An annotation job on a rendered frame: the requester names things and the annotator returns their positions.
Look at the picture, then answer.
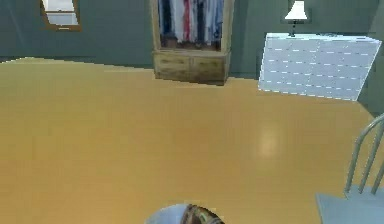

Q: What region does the wooden wardrobe with clothes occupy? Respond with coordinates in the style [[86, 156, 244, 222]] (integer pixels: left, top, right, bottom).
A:
[[149, 0, 235, 87]]

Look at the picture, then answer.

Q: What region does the round silver patterned object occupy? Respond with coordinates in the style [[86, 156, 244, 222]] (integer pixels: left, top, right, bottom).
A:
[[144, 203, 226, 224]]

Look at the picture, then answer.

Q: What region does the white chest of drawers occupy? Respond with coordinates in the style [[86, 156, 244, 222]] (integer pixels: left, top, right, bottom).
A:
[[257, 32, 383, 102]]

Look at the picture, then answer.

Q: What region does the white shade table lamp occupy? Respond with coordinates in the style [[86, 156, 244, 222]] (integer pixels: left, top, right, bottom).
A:
[[284, 0, 309, 38]]

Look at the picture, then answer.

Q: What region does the wooden framed window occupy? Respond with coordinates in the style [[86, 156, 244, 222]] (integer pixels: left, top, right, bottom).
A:
[[39, 0, 83, 33]]

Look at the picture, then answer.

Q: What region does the grey metal chair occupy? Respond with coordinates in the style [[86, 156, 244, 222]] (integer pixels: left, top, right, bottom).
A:
[[315, 113, 384, 224]]

